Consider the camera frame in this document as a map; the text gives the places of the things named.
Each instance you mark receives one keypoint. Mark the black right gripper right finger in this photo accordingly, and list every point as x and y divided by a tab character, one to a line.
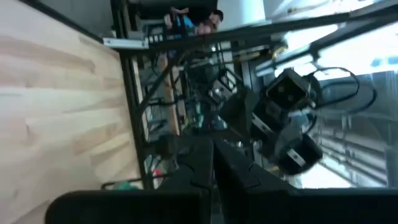
233	174

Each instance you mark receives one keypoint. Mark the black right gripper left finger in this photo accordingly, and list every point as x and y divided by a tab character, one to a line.
202	168

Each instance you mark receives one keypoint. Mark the green rubber slide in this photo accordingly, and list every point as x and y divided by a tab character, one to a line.
124	186

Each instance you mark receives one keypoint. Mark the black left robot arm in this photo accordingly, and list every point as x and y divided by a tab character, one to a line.
295	149

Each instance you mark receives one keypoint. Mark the person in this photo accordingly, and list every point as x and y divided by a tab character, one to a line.
199	20

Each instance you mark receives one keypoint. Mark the black table rail frame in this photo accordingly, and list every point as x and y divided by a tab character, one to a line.
133	124

